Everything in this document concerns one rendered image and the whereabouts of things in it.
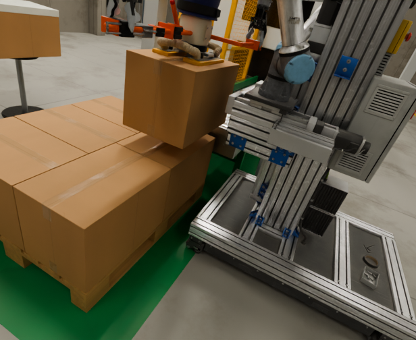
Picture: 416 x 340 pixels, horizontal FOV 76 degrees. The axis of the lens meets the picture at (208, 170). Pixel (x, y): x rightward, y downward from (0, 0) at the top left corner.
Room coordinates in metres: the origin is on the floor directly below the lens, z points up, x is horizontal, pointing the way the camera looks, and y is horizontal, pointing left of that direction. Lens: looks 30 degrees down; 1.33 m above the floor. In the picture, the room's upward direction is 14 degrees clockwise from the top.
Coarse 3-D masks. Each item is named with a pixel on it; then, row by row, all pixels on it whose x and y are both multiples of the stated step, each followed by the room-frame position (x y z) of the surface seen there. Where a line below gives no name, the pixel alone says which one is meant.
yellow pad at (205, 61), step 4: (204, 56) 1.62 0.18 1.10; (184, 60) 1.44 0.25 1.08; (188, 60) 1.43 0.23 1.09; (192, 60) 1.43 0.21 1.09; (196, 60) 1.45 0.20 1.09; (200, 60) 1.45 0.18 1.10; (204, 60) 1.49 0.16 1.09; (208, 60) 1.54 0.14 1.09; (212, 60) 1.58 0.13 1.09; (216, 60) 1.62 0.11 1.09; (220, 60) 1.67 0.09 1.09; (196, 64) 1.42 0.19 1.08; (200, 64) 1.42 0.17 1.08; (204, 64) 1.46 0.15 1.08; (208, 64) 1.51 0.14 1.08
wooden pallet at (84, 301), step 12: (180, 204) 1.47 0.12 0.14; (168, 216) 1.32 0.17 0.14; (180, 216) 1.50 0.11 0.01; (156, 228) 1.19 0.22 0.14; (168, 228) 1.35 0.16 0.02; (144, 240) 1.08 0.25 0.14; (156, 240) 1.21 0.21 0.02; (12, 252) 0.85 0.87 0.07; (24, 252) 0.82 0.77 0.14; (132, 252) 0.99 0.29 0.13; (144, 252) 1.10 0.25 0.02; (24, 264) 0.83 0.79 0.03; (36, 264) 0.79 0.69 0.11; (120, 264) 0.97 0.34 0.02; (132, 264) 1.00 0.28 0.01; (60, 276) 0.75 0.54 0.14; (108, 276) 0.82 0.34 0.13; (120, 276) 0.91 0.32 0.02; (72, 288) 0.72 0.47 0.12; (96, 288) 0.75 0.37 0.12; (108, 288) 0.82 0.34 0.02; (72, 300) 0.72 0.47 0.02; (84, 300) 0.69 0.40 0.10; (96, 300) 0.75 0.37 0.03
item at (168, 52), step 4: (156, 48) 1.53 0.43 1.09; (160, 48) 1.53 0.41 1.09; (172, 48) 1.58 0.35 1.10; (176, 48) 1.67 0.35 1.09; (156, 52) 1.49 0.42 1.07; (160, 52) 1.48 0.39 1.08; (164, 52) 1.48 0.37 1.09; (168, 52) 1.49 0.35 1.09; (172, 52) 1.52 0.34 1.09; (176, 52) 1.56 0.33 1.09; (184, 52) 1.64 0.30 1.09; (168, 56) 1.48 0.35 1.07
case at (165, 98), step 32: (128, 64) 1.38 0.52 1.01; (160, 64) 1.32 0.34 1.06; (192, 64) 1.42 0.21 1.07; (224, 64) 1.67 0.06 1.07; (128, 96) 1.37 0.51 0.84; (160, 96) 1.31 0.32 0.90; (192, 96) 1.26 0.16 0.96; (224, 96) 1.69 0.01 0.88; (160, 128) 1.30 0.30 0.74; (192, 128) 1.33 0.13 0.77
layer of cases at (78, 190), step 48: (0, 144) 1.08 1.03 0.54; (48, 144) 1.18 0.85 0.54; (96, 144) 1.31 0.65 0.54; (144, 144) 1.45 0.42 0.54; (192, 144) 1.61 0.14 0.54; (0, 192) 0.85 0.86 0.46; (48, 192) 0.83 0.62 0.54; (96, 192) 0.91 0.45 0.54; (144, 192) 1.03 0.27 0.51; (192, 192) 1.63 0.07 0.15; (48, 240) 0.76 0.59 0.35; (96, 240) 0.75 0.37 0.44
